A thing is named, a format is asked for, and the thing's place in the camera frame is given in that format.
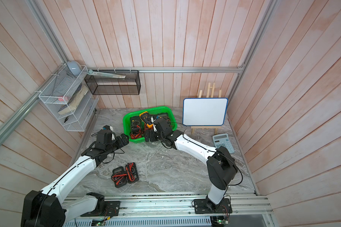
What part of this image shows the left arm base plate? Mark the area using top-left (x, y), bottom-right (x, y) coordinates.
top-left (81, 201), bottom-right (120, 218)

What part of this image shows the grey computer mouse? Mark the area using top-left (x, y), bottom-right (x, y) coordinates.
top-left (66, 61), bottom-right (82, 77)

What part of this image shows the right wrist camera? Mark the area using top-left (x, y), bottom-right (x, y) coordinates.
top-left (151, 117), bottom-right (157, 132)

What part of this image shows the yellow black multimeter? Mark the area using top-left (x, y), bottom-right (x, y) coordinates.
top-left (139, 111), bottom-right (153, 129)

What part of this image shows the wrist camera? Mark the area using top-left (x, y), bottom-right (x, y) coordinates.
top-left (151, 117), bottom-right (157, 132)
top-left (102, 125), bottom-right (115, 141)

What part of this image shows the white wire wall shelf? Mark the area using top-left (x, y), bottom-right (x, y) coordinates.
top-left (39, 63), bottom-right (99, 132)

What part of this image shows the green plastic basket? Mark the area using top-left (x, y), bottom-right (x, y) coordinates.
top-left (123, 106), bottom-right (178, 143)

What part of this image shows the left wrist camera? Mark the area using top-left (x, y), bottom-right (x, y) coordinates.
top-left (102, 125), bottom-right (115, 141)

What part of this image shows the blue framed whiteboard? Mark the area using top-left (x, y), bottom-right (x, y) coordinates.
top-left (182, 97), bottom-right (228, 126)

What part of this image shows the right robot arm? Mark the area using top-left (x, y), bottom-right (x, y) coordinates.
top-left (150, 118), bottom-right (241, 212)

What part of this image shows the black mesh wall basket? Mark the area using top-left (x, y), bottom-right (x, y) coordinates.
top-left (85, 70), bottom-right (141, 95)

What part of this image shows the book on wire shelf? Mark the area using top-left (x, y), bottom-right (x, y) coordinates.
top-left (58, 84), bottom-right (89, 115)

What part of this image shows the paper in mesh basket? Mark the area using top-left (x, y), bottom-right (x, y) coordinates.
top-left (88, 70), bottom-right (126, 79)

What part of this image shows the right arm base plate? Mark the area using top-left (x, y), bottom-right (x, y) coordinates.
top-left (192, 198), bottom-right (233, 214)

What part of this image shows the green DT9205A multimeter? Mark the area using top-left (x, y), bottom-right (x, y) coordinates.
top-left (156, 113), bottom-right (171, 126)

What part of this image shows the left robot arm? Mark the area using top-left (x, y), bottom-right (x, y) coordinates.
top-left (21, 126), bottom-right (129, 227)

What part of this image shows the small black multimeter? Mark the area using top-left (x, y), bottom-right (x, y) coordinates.
top-left (111, 166), bottom-right (128, 188)
top-left (125, 162), bottom-right (139, 184)

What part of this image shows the light blue calculator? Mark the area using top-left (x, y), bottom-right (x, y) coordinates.
top-left (213, 133), bottom-right (235, 154)

